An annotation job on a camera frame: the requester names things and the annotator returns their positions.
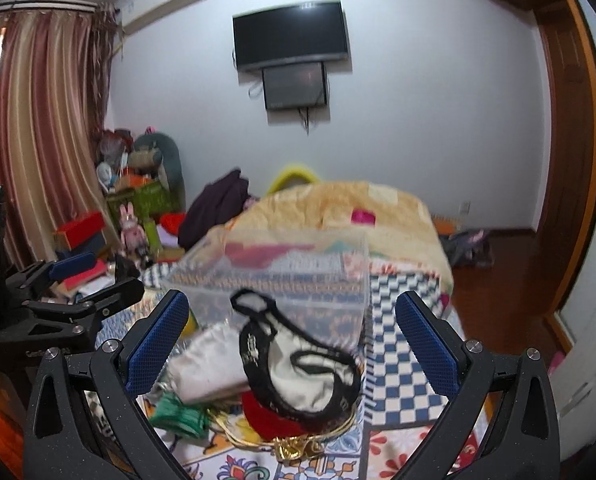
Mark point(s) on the wall-mounted black television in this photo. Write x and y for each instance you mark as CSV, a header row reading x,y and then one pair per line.
x,y
306,32

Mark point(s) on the brown wooden door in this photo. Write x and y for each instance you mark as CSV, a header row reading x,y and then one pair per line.
x,y
568,213

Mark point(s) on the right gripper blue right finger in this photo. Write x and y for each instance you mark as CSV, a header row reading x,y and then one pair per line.
x,y
463,377

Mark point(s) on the dark purple clothing pile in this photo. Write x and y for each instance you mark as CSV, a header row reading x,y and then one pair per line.
x,y
218,202

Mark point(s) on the pink rabbit toy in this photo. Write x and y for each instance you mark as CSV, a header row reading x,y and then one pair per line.
x,y
133,237

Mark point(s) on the white satin drawstring pouch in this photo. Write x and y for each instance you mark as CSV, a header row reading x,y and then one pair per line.
x,y
209,368

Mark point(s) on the patterned colourful bed cover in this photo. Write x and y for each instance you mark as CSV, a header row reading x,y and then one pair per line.
x,y
398,406

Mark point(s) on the dark bag on floor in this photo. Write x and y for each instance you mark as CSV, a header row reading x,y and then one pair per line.
x,y
468,248

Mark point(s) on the red box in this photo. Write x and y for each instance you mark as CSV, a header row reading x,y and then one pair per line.
x,y
76,232

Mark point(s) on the green cardboard box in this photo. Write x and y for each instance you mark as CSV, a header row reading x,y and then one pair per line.
x,y
149,201

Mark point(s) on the grey green plush toy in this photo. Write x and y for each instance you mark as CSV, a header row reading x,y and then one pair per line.
x,y
156,154

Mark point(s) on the clear plastic storage bin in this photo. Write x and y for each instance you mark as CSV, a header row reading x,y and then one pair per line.
x,y
283,279

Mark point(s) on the small dark wall screen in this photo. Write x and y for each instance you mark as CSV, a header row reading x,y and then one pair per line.
x,y
294,86

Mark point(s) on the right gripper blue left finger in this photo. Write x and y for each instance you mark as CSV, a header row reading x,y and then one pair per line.
x,y
124,369

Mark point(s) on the red plush item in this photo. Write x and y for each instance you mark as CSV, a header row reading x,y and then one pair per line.
x,y
171,222

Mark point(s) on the beige yellow quilt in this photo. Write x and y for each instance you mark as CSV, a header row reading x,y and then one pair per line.
x,y
397,226

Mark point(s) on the red drawstring pouch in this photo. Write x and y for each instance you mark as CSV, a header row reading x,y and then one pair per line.
x,y
269,425

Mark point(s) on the striped red gold curtain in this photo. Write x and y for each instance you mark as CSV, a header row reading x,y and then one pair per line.
x,y
55,67

